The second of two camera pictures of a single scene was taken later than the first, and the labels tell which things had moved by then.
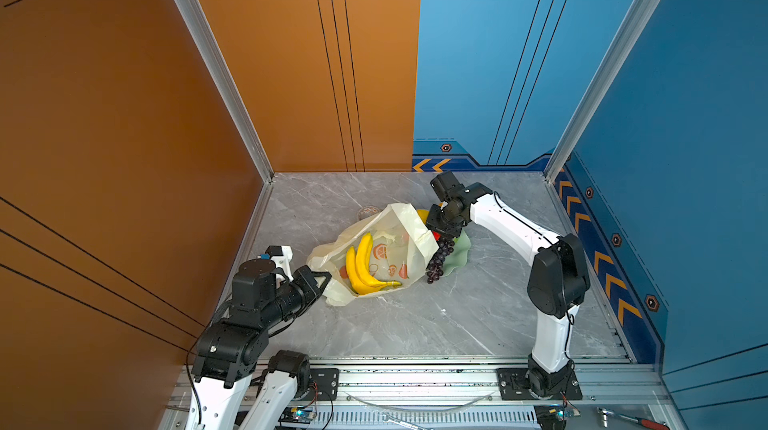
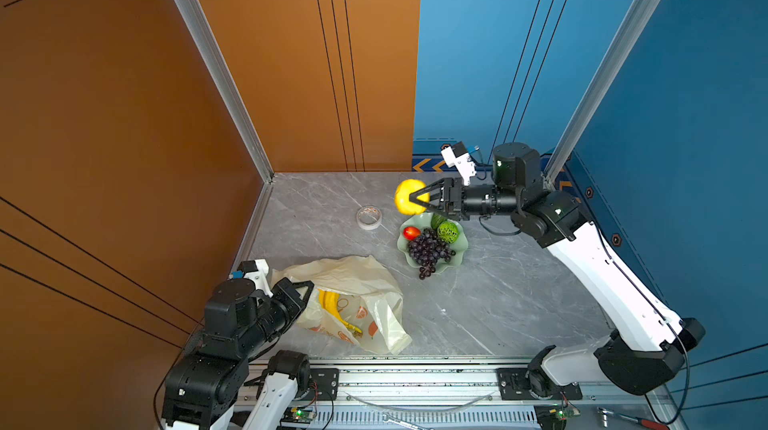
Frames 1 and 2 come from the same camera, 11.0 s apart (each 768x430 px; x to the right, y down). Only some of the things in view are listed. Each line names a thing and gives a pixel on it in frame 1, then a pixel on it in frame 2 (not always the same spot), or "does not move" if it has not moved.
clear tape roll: x=367 y=211 does not move
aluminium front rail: x=630 y=381 does not move
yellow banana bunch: x=359 y=270 → x=328 y=301
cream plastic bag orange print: x=401 y=245 → x=369 y=300
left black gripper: x=303 y=276 does not move
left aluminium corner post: x=213 y=56 does not move
